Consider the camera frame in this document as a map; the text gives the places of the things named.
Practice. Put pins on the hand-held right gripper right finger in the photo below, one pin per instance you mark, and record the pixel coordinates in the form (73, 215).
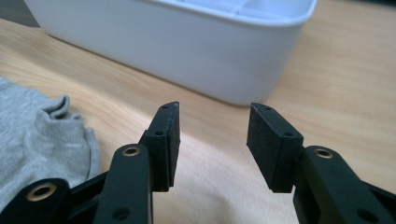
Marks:
(271, 149)

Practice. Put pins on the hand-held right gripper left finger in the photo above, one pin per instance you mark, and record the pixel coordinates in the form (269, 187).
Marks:
(163, 149)

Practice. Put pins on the white divided storage box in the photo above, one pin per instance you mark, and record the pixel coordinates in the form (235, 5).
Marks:
(174, 46)

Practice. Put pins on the grey sock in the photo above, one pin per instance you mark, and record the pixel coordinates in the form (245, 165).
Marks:
(37, 146)

